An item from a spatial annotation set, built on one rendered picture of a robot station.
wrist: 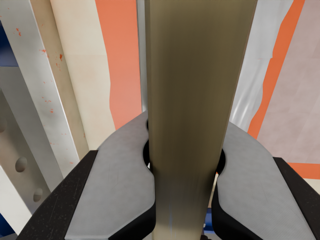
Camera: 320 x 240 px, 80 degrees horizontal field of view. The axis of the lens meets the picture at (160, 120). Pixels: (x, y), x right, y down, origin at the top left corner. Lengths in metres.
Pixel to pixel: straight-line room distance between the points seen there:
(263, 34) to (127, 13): 0.15
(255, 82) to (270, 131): 0.09
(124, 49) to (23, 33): 0.10
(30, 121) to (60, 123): 1.52
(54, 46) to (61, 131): 0.11
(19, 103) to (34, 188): 1.42
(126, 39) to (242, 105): 0.17
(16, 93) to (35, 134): 0.36
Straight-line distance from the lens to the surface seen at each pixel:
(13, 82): 1.69
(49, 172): 2.15
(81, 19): 0.26
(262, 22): 0.26
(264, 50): 0.27
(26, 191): 0.36
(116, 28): 0.25
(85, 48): 0.27
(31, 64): 0.27
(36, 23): 0.25
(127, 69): 0.26
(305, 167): 0.41
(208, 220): 0.40
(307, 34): 0.29
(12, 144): 0.32
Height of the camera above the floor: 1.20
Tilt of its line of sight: 57 degrees down
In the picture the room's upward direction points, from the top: 174 degrees counter-clockwise
